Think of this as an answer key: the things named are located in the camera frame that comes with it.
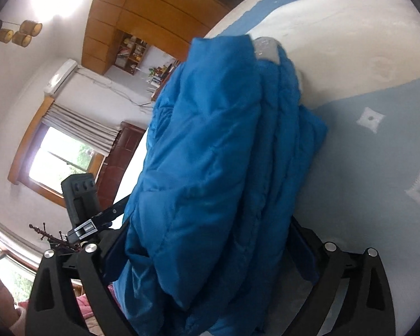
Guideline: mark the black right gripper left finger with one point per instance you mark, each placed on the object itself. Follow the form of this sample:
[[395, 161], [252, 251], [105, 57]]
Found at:
[[53, 308]]

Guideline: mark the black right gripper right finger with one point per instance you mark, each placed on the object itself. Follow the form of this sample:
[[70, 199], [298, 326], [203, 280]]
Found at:
[[355, 283]]

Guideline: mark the blue puffer jacket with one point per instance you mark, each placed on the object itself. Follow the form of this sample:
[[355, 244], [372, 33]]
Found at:
[[229, 147]]

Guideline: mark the pink knitted sleeve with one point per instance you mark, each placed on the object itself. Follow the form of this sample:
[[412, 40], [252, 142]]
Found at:
[[88, 315]]

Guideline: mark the wooden framed window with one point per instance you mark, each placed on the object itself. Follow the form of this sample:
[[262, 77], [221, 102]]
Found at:
[[45, 157]]

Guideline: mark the grey window curtain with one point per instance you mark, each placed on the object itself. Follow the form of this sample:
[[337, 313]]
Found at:
[[98, 136]]

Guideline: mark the dark red wooden dresser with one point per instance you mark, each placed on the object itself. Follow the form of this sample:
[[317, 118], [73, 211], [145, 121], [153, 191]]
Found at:
[[117, 162]]

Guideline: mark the wooden desk with clutter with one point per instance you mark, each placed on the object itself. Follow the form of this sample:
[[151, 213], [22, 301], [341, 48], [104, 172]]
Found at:
[[160, 76]]

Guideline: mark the ceiling lamp with round shades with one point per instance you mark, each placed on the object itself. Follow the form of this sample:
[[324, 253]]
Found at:
[[19, 34]]

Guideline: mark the bed with blue-white blanket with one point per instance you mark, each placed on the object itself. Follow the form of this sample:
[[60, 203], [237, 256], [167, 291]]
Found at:
[[358, 67]]

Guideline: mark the white wall air conditioner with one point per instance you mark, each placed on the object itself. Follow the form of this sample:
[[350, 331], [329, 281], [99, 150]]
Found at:
[[65, 70]]

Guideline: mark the wooden wardrobe wall unit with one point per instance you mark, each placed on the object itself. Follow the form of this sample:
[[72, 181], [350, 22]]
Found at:
[[169, 25]]

